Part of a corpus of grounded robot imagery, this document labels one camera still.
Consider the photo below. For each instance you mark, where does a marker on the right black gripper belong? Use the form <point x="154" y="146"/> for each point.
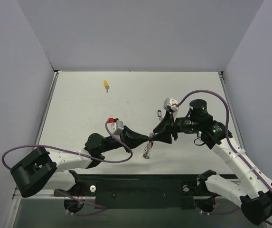
<point x="173" y="128"/>

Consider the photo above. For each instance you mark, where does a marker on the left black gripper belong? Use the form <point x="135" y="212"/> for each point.
<point x="123" y="137"/>

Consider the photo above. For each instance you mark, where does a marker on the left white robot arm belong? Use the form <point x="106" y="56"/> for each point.
<point x="48" y="167"/>

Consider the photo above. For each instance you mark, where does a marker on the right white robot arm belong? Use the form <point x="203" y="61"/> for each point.
<point x="218" y="139"/>

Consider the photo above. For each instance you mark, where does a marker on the yellow tag key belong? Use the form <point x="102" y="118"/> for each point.
<point x="106" y="85"/>

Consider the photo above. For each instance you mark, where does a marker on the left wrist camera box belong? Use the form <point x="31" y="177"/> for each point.
<point x="116" y="126"/>

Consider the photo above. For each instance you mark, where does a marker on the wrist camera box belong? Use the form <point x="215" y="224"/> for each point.
<point x="116" y="126"/>
<point x="170" y="105"/>

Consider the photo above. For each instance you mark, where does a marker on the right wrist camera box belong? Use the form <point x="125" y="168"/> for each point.
<point x="170" y="105"/>

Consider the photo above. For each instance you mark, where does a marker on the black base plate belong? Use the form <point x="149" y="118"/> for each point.
<point x="141" y="201"/>

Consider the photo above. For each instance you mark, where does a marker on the aluminium frame rail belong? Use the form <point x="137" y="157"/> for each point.
<point x="187" y="188"/>

